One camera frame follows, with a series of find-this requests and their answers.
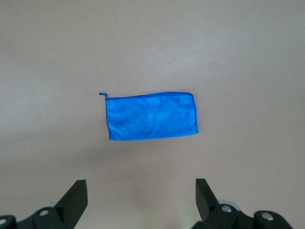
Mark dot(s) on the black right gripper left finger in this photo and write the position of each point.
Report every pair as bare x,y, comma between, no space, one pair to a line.
69,207

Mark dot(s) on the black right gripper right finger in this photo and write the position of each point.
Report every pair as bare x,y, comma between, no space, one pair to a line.
212,212

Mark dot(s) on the blue microfiber towel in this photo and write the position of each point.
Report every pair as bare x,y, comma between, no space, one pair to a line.
152,117

